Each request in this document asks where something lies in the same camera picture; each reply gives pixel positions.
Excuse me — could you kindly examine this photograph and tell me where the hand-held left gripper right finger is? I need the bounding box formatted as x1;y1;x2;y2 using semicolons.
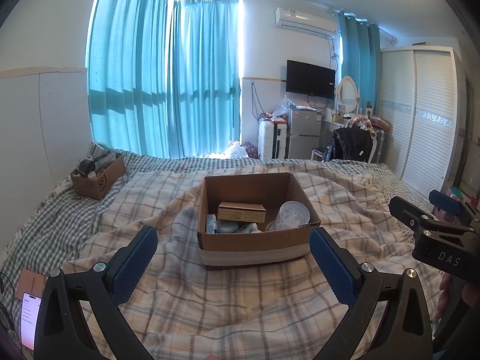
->
309;227;440;360

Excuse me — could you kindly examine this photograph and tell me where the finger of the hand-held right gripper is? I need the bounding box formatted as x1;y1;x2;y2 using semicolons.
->
389;196;480;241
428;190;480;230

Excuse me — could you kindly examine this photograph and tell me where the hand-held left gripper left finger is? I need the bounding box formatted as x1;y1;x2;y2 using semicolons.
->
35;226;159;360

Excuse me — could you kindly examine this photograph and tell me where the clear plastic cup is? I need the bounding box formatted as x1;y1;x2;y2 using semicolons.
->
268;200;312;232

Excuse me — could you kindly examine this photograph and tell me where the large cardboard box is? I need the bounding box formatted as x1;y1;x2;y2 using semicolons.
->
197;172;322;271

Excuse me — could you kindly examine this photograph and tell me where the brown rectangular carton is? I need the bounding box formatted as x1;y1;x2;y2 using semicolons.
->
217;202;267;224

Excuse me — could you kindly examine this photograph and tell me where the person's right hand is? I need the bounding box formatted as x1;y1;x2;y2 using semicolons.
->
435;272;480;321

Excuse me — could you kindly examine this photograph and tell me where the grey suitcase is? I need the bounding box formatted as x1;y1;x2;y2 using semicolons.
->
372;127;389;164

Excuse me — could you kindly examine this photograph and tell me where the white louvered wardrobe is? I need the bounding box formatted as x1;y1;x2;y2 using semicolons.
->
379;45;468;196

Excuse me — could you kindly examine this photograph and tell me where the black jacket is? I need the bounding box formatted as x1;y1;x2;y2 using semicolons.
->
324;127;374;164

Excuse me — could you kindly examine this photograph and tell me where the small cardboard box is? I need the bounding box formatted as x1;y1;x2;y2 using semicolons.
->
70;154;126;201

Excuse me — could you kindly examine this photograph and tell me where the plaid fringed blanket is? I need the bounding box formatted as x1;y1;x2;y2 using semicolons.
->
62;161;443;360

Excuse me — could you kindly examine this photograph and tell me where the floral cloth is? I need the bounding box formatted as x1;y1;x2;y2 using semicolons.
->
344;114;376;134

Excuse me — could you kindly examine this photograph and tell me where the brown card sleeve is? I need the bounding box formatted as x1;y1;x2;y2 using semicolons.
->
16;268;48;303

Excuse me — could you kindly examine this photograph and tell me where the smartphone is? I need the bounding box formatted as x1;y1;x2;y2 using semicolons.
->
19;292;43;350

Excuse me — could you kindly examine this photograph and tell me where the white green small box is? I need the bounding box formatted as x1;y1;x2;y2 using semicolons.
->
88;142;115;160

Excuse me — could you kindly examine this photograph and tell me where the silver mini fridge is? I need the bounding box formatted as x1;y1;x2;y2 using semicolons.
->
288;108;322;159

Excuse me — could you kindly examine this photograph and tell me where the white oval mirror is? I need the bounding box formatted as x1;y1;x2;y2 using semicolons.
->
335;76;361;115

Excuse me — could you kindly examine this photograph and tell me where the white suitcase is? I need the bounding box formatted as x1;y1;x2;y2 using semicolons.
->
258;120;289;160

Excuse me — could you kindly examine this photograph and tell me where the white plastic bag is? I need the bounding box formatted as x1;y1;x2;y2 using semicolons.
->
224;139;249;159

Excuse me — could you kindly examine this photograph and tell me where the narrow teal curtain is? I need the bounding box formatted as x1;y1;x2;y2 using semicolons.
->
337;11;382;116

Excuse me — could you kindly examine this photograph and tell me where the clear plastic bag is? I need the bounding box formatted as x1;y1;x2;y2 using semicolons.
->
272;95;298;119

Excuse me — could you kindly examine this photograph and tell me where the wide teal curtain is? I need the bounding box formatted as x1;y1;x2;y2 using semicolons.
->
87;0;170;158

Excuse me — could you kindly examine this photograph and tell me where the teal window curtain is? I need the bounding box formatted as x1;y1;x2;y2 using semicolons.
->
167;0;241;159

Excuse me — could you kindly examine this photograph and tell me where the white air conditioner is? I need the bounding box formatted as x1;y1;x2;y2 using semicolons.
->
274;6;337;39

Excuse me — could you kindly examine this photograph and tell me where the black cable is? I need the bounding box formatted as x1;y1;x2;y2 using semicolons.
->
0;272;20;343

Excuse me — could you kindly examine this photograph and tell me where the black wall television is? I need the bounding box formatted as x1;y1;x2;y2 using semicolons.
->
286;59;336;100

